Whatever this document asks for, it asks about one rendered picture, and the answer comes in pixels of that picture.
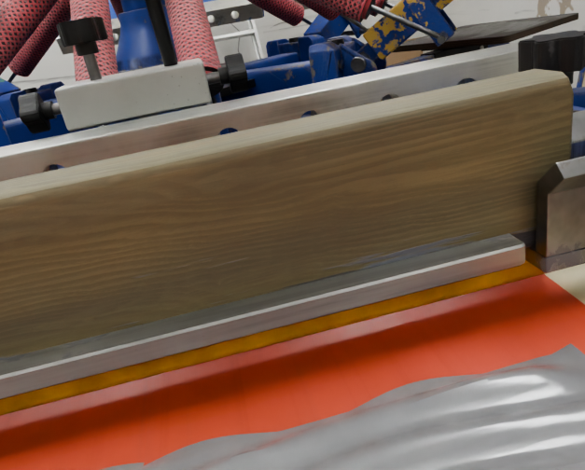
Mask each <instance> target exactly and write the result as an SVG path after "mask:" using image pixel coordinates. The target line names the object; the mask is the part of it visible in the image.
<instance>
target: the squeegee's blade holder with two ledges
mask: <svg viewBox="0 0 585 470"><path fill-rule="evenodd" d="M524 263H525V244H524V242H522V241H520V240H519V239H517V238H515V237H514V236H512V235H511V234H509V233H508V234H504V235H500V236H496V237H493V238H489V239H485V240H481V241H477V242H471V243H467V244H463V245H459V246H455V247H452V248H448V249H444V250H440V251H437V252H433V253H429V254H425V255H421V256H415V257H411V258H407V259H403V260H399V261H395V262H391V263H387V264H383V265H380V266H376V267H372V268H368V269H364V270H358V271H354V272H350V273H346V274H343V275H339V276H335V277H331V278H327V279H324V280H320V281H316V282H312V283H306V284H302V285H298V286H294V287H290V288H287V289H283V290H279V291H275V292H271V293H268V294H264V295H260V296H256V297H250V298H246V299H242V300H238V301H234V302H231V303H227V304H223V305H219V306H215V307H212V308H208V309H204V310H200V311H194V312H190V313H185V314H181V315H177V316H174V317H170V318H166V319H162V320H158V321H155V322H151V323H147V324H143V325H137V326H133V327H129V328H125V329H121V330H118V331H114V332H110V333H106V334H102V335H99V336H95V337H91V338H87V339H81V340H77V341H73V342H69V343H65V344H62V345H58V346H54V347H50V348H47V349H43V350H39V351H35V352H28V353H25V354H21V355H17V356H13V357H9V358H6V359H2V360H0V399H3V398H7V397H11V396H14V395H18V394H25V393H29V392H31V391H35V390H39V389H43V388H47V387H50V386H54V385H58V384H62V383H65V382H68V381H72V380H79V379H83V378H87V377H90V376H94V375H97V374H101V373H105V372H108V371H112V370H116V369H120V368H124V367H127V366H133V365H137V364H141V363H144V362H148V361H152V360H156V359H159V358H162V357H166V356H170V355H174V354H178V353H184V352H188V351H191V350H195V349H199V348H202V347H206V346H210V345H214V344H217V343H221V342H224V341H228V340H232V339H238V338H242V337H246V336H250V335H254V334H256V333H260V332H264V331H268V330H272V329H275V328H279V327H283V326H287V325H293V324H296V323H300V322H304V321H308V320H312V319H315V318H319V317H322V316H326V315H330V314H333V313H337V312H341V311H348V310H350V309H354V308H358V307H362V306H366V305H369V304H373V303H377V302H381V301H384V300H387V299H391V298H395V297H402V296H406V295H409V294H413V293H416V292H420V291H424V290H427V289H431V288H435V287H439V286H443V285H446V284H449V283H456V282H460V281H463V280H467V279H471V278H475V277H479V276H481V275H485V274H489V273H493V272H497V271H500V270H507V269H510V268H514V267H518V266H520V265H522V264H524Z"/></svg>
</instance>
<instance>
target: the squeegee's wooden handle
mask: <svg viewBox="0 0 585 470"><path fill-rule="evenodd" d="M573 102H574V92H573V89H572V86H571V83H570V80H569V78H568V76H566V75H565V74H564V73H563V72H559V71H551V70H541V69H532V70H527V71H523V72H519V73H514V74H509V75H505V76H497V77H492V78H488V79H483V80H479V81H474V82H470V83H466V84H461V85H456V86H452V87H448V88H443V89H438V90H431V91H426V92H421V93H417V94H413V95H408V96H403V97H399V98H395V99H390V100H386V101H381V102H377V103H372V104H364V105H360V106H355V107H351V108H346V109H342V110H337V111H333V112H328V113H324V114H319V115H315V116H310V117H302V118H298V119H293V120H289V121H284V122H280V123H275V124H271V125H266V126H262V127H257V128H253V129H249V130H244V131H236V132H232V133H227V134H222V135H218V136H214V137H209V138H204V139H200V140H196V141H191V142H186V143H182V144H178V145H169V146H165V147H161V148H156V149H151V150H147V151H143V152H138V153H133V154H129V155H125V156H120V157H115V158H112V159H103V160H98V161H94V162H90V163H85V164H80V165H77V166H72V167H67V168H62V169H59V170H54V171H49V172H44V173H37V174H32V175H27V176H23V177H19V178H14V179H9V180H6V181H1V182H0V360H2V359H6V358H9V357H13V356H17V355H21V354H25V353H31V352H35V351H39V350H43V349H47V348H50V347H54V346H58V345H62V344H65V343H69V342H73V341H77V340H81V339H87V338H91V337H95V336H99V335H102V334H106V333H110V332H114V331H118V330H121V329H125V328H129V327H133V326H137V325H143V324H147V323H151V322H155V321H158V320H162V319H166V318H170V317H174V316H177V315H181V314H185V313H190V312H194V311H200V310H204V309H208V308H212V307H215V306H219V305H223V304H227V303H231V302H234V301H238V300H242V299H246V298H250V297H256V296H260V295H264V294H268V293H271V292H275V291H279V290H283V289H287V288H290V287H294V286H298V285H302V284H306V283H312V282H316V281H320V280H324V279H327V278H331V277H335V276H339V275H343V274H346V273H350V272H354V271H358V270H364V269H368V268H372V267H376V266H380V265H383V264H387V263H391V262H395V261H399V260H403V259H407V258H411V257H415V256H421V255H425V254H429V253H433V252H437V251H440V250H444V249H448V248H452V247H455V246H459V245H463V244H467V243H471V242H477V241H481V240H485V239H489V238H493V237H496V236H500V235H504V234H508V233H509V234H511V235H512V236H514V237H515V238H517V239H519V240H520V241H522V242H524V244H525V248H527V247H531V246H535V245H536V185H537V182H538V181H539V180H540V179H541V178H542V177H543V176H544V175H545V174H546V172H547V171H548V170H549V169H550V168H551V167H552V166H553V165H554V164H555V163H556V162H561V161H565V160H569V159H571V144H572V123H573Z"/></svg>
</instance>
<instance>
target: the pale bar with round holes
mask: <svg viewBox="0 0 585 470"><path fill-rule="evenodd" d="M514 73H519V72H518V44H506V45H501V46H496V47H491V48H484V49H479V50H474V51H470V52H465V53H460V54H455V55H451V56H446V57H441V58H436V59H433V60H428V61H423V62H415V63H410V64H405V65H400V66H396V67H391V68H386V69H382V70H378V71H373V72H368V73H364V74H359V75H354V76H346V77H341V78H336V79H331V80H328V81H323V82H318V83H313V84H309V85H304V86H299V87H295V88H290V89H285V90H277V91H273V92H268V93H263V94H259V95H254V96H249V97H244V98H240V99H235V100H230V101H226V102H222V103H217V104H208V105H204V106H199V107H194V108H190V109H185V110H180V111H175V112H172V113H167V114H162V115H157V116H153V117H144V118H139V119H135V120H130V121H125V122H120V123H117V124H112V125H107V126H103V127H98V128H93V129H88V130H84V131H75V132H70V133H67V134H62V135H57V136H52V137H48V138H43V139H38V140H33V141H29V142H24V143H19V144H15V145H7V146H2V147H0V182H1V181H6V180H9V179H14V178H19V177H23V176H27V175H32V174H37V173H44V172H49V171H54V170H59V169H58V167H57V164H58V165H62V166H63V167H65V168H67V167H72V166H77V165H80V164H85V163H90V162H94V161H98V160H103V159H112V158H115V157H120V156H125V155H129V154H133V153H138V152H143V151H147V150H151V149H156V148H161V147H165V146H169V145H178V144H182V143H186V142H191V141H196V140H200V139H204V138H209V137H214V136H218V134H219V133H220V132H221V131H222V130H224V129H226V128H233V129H236V130H237V131H244V130H249V129H253V128H257V127H262V126H266V125H271V124H275V123H280V122H284V121H289V120H293V119H298V118H300V117H301V116H302V115H303V114H304V113H305V112H308V111H311V116H315V115H319V114H324V113H328V112H333V111H337V110H342V109H346V108H351V107H355V106H360V105H364V104H372V103H377V102H379V101H380V100H382V101H386V100H390V99H395V98H399V97H403V96H408V95H413V94H417V93H421V92H426V91H431V90H438V89H443V88H448V87H452V86H456V85H461V84H466V83H470V82H474V81H479V80H483V79H488V78H492V77H497V76H505V75H509V74H514Z"/></svg>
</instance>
